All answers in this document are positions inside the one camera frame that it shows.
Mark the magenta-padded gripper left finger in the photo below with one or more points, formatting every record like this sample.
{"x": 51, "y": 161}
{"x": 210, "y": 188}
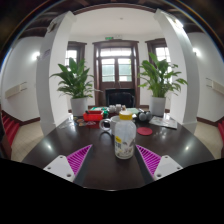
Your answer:
{"x": 60, "y": 166}

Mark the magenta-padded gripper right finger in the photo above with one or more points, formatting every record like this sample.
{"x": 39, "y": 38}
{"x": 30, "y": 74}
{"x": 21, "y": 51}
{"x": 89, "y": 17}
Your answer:
{"x": 166, "y": 166}

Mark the clear bottle with yellow cap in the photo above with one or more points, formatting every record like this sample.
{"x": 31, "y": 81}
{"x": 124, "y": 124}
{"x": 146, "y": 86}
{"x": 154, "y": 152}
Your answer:
{"x": 125, "y": 140}

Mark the flat round red coaster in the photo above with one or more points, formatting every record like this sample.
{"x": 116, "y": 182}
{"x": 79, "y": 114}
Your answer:
{"x": 144, "y": 131}

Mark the printed booklet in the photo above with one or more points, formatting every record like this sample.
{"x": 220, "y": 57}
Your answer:
{"x": 164, "y": 122}

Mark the grey dumbbell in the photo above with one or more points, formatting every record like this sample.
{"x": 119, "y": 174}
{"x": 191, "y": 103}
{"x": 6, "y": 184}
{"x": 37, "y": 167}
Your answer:
{"x": 143, "y": 116}

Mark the red plastic tray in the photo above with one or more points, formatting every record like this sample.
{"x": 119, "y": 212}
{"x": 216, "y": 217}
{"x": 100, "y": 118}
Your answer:
{"x": 92, "y": 117}

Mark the potted plant in white pot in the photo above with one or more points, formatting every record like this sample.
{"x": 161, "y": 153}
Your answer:
{"x": 78, "y": 106}
{"x": 157, "y": 106}

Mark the white speckled mug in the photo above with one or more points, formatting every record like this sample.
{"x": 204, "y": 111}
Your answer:
{"x": 111, "y": 124}

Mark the black chair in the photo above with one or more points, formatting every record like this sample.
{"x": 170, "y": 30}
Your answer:
{"x": 120, "y": 98}

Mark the brown double door with glass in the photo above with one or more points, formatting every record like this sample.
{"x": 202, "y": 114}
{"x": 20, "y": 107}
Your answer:
{"x": 116, "y": 85}

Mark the brown-framed window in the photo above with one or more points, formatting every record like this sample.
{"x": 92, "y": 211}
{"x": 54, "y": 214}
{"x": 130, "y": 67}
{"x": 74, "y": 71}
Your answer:
{"x": 71, "y": 54}
{"x": 162, "y": 53}

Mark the green exit sign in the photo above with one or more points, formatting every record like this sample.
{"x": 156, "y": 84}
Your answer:
{"x": 109, "y": 38}

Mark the white wall-mounted box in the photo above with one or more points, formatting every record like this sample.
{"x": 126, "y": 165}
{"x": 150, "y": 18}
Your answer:
{"x": 15, "y": 90}
{"x": 216, "y": 86}

